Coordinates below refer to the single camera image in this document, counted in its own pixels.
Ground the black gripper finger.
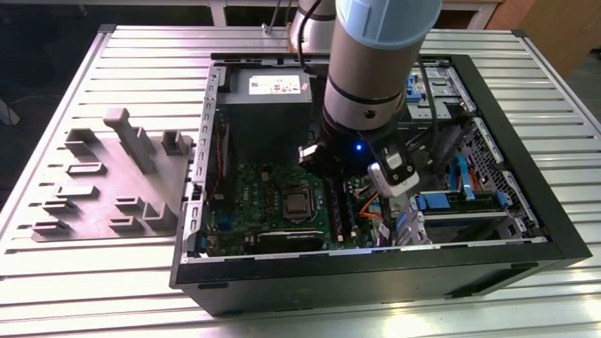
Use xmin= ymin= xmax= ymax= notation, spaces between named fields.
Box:
xmin=297 ymin=144 xmax=321 ymax=166

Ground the metal CPU socket cover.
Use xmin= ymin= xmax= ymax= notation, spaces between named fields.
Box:
xmin=280 ymin=182 xmax=315 ymax=222

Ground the grey power supply unit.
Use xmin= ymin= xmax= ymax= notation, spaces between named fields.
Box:
xmin=220 ymin=66 xmax=329 ymax=163

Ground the silver CPU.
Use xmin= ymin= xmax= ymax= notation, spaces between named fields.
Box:
xmin=284 ymin=192 xmax=311 ymax=215

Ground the green motherboard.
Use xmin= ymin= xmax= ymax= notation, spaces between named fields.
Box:
xmin=205 ymin=158 xmax=377 ymax=254

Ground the blue plastic drive latch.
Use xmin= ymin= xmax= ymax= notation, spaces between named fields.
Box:
xmin=403 ymin=68 xmax=424 ymax=106

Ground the hard disk in blue carrier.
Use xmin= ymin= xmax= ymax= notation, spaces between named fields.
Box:
xmin=412 ymin=189 xmax=511 ymax=214

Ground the black graphics card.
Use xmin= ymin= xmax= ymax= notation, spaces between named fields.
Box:
xmin=256 ymin=230 xmax=325 ymax=254

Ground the metal optical drive cage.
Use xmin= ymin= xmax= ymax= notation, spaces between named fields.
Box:
xmin=399 ymin=59 xmax=476 ymax=142

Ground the metal disk bay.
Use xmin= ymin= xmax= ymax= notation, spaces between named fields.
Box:
xmin=393 ymin=192 xmax=536 ymax=246

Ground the black open PC case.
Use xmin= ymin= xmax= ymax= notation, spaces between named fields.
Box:
xmin=168 ymin=52 xmax=593 ymax=317

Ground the grey parts rack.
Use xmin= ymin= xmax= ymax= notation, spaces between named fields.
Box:
xmin=31 ymin=107 xmax=197 ymax=243

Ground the wooden cabinet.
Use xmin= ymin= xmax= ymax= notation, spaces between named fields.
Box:
xmin=485 ymin=0 xmax=601 ymax=77

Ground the white chair base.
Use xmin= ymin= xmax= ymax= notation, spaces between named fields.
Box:
xmin=0 ymin=100 xmax=22 ymax=126

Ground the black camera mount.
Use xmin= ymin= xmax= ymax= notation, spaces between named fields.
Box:
xmin=365 ymin=132 xmax=417 ymax=180

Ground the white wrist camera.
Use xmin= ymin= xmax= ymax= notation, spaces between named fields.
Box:
xmin=367 ymin=161 xmax=421 ymax=198

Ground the orange wire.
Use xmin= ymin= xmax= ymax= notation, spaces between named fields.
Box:
xmin=359 ymin=192 xmax=393 ymax=221

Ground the black camera cable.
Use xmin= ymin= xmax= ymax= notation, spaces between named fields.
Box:
xmin=415 ymin=61 xmax=445 ymax=166

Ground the black wire bundle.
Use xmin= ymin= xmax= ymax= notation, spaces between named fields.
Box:
xmin=403 ymin=118 xmax=471 ymax=152

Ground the blue flat data wire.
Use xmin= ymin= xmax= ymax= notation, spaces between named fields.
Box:
xmin=449 ymin=156 xmax=476 ymax=201

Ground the cable with silver plug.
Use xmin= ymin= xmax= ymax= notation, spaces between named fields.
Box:
xmin=260 ymin=0 xmax=284 ymax=36

